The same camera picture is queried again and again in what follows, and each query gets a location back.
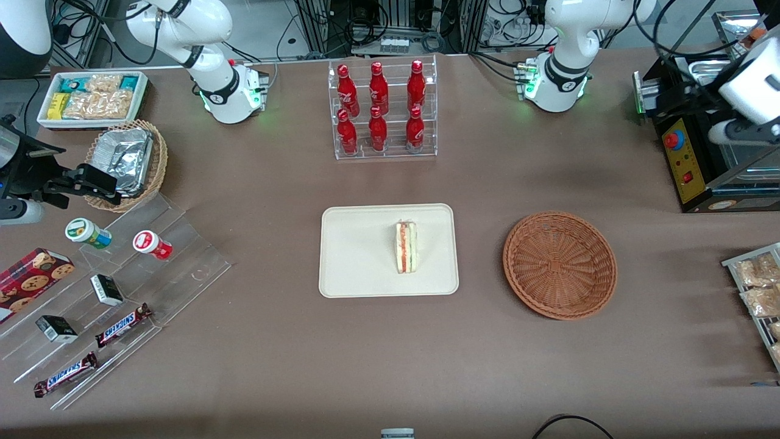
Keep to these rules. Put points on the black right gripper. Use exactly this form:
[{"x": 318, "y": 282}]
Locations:
[{"x": 31, "y": 169}]

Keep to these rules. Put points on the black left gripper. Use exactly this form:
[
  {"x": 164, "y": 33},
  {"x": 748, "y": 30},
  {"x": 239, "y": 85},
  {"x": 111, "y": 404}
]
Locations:
[{"x": 692, "y": 100}]

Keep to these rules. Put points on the triangular sandwich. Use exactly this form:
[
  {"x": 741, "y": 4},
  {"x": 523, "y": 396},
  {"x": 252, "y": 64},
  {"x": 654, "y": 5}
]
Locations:
[{"x": 406, "y": 247}]

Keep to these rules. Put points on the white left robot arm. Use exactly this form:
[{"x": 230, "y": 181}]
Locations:
[{"x": 573, "y": 36}]

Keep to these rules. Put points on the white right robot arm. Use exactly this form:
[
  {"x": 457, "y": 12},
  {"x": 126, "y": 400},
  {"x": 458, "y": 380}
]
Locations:
[{"x": 207, "y": 24}]

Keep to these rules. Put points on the tan wicker basket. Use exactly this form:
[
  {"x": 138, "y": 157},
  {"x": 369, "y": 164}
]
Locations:
[{"x": 159, "y": 161}]

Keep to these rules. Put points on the tray of packaged snacks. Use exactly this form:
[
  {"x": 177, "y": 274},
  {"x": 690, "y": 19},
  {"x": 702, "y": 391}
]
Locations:
[{"x": 728, "y": 263}]

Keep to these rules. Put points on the round brown wicker basket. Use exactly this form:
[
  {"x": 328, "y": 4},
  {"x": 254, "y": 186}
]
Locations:
[{"x": 560, "y": 265}]

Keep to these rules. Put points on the beige rectangular tray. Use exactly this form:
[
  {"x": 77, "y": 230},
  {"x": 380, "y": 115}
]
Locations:
[{"x": 353, "y": 256}]

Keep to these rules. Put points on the silver foil containers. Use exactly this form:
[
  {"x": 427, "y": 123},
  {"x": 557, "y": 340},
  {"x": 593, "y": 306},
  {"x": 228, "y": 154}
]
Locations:
[{"x": 125, "y": 155}]

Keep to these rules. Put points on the green lid cup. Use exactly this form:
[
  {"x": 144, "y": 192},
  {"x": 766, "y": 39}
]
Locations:
[{"x": 85, "y": 231}]

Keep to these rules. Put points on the red lid cup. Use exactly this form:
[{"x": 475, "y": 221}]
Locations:
[{"x": 149, "y": 244}]

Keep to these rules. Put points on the black food warmer machine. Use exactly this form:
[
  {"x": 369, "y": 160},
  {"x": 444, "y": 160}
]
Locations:
[{"x": 691, "y": 183}]

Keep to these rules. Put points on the large clear cracker bag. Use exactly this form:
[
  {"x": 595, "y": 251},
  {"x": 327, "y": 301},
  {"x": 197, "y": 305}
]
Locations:
[{"x": 100, "y": 105}]

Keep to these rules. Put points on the orange fried food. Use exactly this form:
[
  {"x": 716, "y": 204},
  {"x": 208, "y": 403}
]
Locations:
[{"x": 757, "y": 34}]

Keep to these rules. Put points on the yellow snack packet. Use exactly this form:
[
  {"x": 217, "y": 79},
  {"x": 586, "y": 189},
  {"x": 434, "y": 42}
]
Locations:
[{"x": 58, "y": 105}]

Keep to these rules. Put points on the white snack bin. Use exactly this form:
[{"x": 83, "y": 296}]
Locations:
[{"x": 143, "y": 97}]

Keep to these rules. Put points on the small black box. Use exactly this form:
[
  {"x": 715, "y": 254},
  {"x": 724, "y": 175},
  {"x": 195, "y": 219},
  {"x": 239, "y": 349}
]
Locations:
[
  {"x": 56, "y": 329},
  {"x": 107, "y": 290}
]

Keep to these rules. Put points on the small clear cracker bag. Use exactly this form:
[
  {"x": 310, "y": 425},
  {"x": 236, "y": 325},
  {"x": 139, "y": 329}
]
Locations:
[{"x": 103, "y": 83}]

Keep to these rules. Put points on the teal snack packet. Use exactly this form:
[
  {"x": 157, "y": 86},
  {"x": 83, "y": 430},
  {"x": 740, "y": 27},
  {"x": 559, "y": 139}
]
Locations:
[
  {"x": 129, "y": 83},
  {"x": 73, "y": 84}
]

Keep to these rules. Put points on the clear acrylic step display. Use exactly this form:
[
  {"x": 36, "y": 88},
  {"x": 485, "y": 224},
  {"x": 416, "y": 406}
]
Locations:
[{"x": 183, "y": 268}]

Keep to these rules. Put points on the red cookie box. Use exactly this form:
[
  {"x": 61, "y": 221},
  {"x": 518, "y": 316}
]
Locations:
[{"x": 30, "y": 280}]

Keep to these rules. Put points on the snickers chocolate bar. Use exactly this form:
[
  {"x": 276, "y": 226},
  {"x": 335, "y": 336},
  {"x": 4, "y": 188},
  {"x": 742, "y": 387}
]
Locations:
[
  {"x": 66, "y": 375},
  {"x": 122, "y": 326}
]

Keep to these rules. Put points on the clear bag of snacks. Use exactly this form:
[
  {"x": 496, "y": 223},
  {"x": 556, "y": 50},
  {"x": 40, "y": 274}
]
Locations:
[
  {"x": 755, "y": 271},
  {"x": 762, "y": 302}
]

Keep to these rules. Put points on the red soda bottle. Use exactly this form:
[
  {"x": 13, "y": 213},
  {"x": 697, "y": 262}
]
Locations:
[
  {"x": 347, "y": 91},
  {"x": 415, "y": 129},
  {"x": 378, "y": 88},
  {"x": 378, "y": 131},
  {"x": 416, "y": 85},
  {"x": 347, "y": 134}
]

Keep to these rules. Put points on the clear acrylic bottle rack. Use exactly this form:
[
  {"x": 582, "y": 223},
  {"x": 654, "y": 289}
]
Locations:
[{"x": 390, "y": 152}]

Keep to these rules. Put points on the white power strip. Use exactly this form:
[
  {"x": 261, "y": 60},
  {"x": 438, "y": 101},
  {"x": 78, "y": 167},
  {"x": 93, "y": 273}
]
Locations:
[{"x": 394, "y": 44}]

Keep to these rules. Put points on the small grey device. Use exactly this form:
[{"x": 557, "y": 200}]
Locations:
[{"x": 397, "y": 434}]

